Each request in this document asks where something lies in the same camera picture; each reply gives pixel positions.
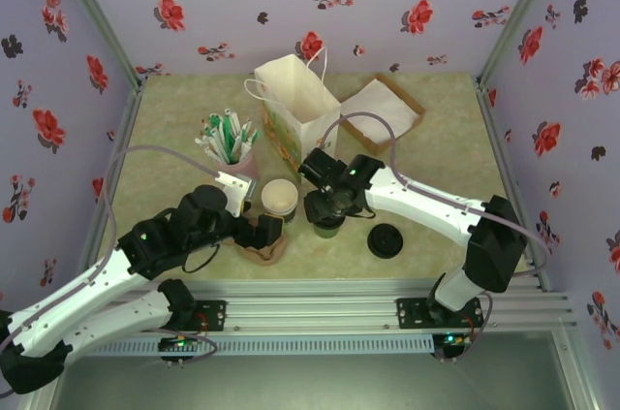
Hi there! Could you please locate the brown pulp cup carrier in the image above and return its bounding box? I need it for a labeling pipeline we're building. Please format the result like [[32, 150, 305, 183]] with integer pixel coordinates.
[[234, 234, 289, 268]]

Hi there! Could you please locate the green paper coffee cup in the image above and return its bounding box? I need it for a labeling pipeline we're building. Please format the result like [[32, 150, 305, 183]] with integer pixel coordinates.
[[312, 213, 348, 240]]

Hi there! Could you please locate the white printed paper bag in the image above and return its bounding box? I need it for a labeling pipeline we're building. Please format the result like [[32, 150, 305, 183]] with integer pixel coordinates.
[[244, 46, 342, 184]]

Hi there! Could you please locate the brown cardboard box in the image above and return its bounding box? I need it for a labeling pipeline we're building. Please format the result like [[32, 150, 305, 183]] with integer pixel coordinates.
[[340, 73, 427, 157]]

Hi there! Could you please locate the black plastic cup lid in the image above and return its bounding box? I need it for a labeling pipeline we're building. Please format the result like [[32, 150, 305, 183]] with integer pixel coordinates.
[[366, 219, 406, 260]]

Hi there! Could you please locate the pink straw holder cup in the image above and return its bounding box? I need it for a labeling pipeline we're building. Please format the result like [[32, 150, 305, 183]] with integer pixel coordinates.
[[215, 150, 262, 196]]

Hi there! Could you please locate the white paper napkin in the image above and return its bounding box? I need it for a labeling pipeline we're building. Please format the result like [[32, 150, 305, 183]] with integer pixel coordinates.
[[342, 79, 419, 143]]

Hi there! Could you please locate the left controller board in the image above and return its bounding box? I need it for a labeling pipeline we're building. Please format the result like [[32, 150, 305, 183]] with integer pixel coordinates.
[[158, 334, 204, 363]]

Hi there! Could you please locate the controller board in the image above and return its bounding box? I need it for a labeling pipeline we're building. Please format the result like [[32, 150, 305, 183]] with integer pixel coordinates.
[[158, 334, 204, 363], [432, 331, 474, 362]]

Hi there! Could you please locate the right controller board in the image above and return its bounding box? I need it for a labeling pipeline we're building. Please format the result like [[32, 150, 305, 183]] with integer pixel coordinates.
[[432, 331, 474, 362]]

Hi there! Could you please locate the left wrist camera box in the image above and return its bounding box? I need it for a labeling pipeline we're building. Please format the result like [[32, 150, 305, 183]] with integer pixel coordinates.
[[214, 171, 258, 218]]

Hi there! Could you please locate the front aluminium rail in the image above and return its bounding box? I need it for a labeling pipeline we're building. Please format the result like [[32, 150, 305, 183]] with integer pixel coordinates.
[[47, 278, 577, 333]]

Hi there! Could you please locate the left arm grey cable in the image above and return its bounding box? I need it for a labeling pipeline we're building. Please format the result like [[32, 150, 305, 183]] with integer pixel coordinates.
[[0, 143, 225, 394]]

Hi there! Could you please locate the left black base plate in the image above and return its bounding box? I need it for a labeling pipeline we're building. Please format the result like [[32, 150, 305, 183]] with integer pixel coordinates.
[[183, 300, 228, 333]]

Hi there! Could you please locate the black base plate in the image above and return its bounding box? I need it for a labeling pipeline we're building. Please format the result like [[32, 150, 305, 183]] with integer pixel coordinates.
[[395, 297, 485, 331], [183, 300, 228, 333]]

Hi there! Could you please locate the slotted cable duct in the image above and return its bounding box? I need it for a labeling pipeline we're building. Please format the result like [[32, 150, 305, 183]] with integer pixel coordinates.
[[86, 334, 435, 358]]

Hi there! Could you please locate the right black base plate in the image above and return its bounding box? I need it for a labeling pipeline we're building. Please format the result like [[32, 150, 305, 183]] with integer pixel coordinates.
[[395, 297, 485, 331]]

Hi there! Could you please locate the left aluminium side rail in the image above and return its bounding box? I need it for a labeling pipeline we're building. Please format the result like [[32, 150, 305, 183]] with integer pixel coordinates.
[[79, 84, 145, 266]]

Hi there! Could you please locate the aluminium side rail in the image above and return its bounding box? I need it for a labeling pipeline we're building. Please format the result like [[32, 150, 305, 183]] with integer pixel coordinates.
[[79, 84, 145, 266], [476, 78, 553, 294]]

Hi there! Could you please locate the right aluminium side rail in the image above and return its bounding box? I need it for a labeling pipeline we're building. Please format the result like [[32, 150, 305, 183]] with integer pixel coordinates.
[[476, 78, 553, 294]]

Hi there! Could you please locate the left aluminium corner post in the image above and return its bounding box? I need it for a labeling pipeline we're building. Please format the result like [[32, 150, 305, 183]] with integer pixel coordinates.
[[47, 0, 146, 91]]

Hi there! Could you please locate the aluminium corner post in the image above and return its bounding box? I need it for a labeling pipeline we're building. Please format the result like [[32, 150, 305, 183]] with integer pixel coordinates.
[[477, 0, 568, 91], [47, 0, 146, 91]]

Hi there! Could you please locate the right aluminium corner post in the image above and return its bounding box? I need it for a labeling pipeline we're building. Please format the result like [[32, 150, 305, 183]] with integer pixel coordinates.
[[477, 0, 568, 91]]

